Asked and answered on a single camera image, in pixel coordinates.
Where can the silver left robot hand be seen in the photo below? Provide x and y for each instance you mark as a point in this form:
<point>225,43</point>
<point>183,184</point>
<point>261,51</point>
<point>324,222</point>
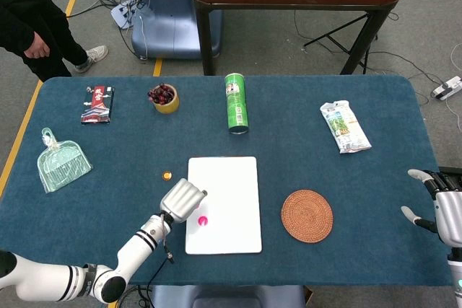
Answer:
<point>182,201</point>

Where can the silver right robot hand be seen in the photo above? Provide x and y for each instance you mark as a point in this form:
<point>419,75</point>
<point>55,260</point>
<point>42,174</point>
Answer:
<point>451,221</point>

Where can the orange token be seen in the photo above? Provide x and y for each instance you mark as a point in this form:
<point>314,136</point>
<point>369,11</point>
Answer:
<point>166,175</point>

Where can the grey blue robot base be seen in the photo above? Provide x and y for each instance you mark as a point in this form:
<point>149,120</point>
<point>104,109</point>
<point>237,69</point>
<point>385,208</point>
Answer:
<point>227,297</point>

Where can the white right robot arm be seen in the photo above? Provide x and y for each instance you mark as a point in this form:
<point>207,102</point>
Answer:
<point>455,279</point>

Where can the white rectangular board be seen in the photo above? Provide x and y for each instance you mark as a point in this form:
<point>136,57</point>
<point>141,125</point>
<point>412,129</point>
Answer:
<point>231,207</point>

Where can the blue felt table cloth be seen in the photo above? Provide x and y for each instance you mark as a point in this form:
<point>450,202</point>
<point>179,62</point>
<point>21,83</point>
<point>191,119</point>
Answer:
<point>126,142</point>

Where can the yellow bowl of cherries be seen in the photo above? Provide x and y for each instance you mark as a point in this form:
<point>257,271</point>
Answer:
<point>167,107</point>

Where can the dark red grape bunch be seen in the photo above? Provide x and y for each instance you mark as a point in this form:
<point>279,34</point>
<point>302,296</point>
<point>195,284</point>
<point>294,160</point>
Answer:
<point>159,94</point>

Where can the green chip can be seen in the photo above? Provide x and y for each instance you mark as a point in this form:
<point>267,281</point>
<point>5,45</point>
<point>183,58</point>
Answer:
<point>237,106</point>

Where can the green dustpan with brush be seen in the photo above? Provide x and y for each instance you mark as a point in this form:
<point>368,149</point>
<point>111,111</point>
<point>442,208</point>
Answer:
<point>63,167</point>

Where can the round woven rattan coaster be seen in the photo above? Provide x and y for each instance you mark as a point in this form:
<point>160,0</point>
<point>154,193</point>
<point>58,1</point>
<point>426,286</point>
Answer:
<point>307,216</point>

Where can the red black book box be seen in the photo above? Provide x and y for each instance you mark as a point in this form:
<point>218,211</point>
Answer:
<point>96,106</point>

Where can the white power strip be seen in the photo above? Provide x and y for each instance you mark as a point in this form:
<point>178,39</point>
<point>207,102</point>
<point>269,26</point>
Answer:
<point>447,88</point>
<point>121,16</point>

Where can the white green snack bag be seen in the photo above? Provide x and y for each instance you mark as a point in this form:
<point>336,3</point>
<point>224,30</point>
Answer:
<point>344,126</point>

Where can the standing person in black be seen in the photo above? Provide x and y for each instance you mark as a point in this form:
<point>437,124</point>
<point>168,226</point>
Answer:
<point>32,16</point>

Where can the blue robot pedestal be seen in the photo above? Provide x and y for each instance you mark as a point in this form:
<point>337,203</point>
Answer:
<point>169,26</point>

